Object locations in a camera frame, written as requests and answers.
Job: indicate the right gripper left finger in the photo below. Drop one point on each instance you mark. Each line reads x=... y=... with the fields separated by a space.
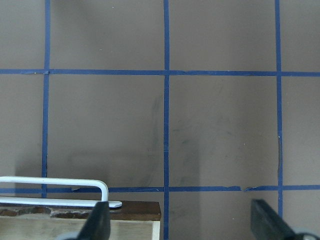
x=96 y=227

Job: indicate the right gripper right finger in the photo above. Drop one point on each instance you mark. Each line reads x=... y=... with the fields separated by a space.
x=266 y=224

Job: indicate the wooden drawer with white handle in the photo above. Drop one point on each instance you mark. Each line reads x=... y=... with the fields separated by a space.
x=29 y=218

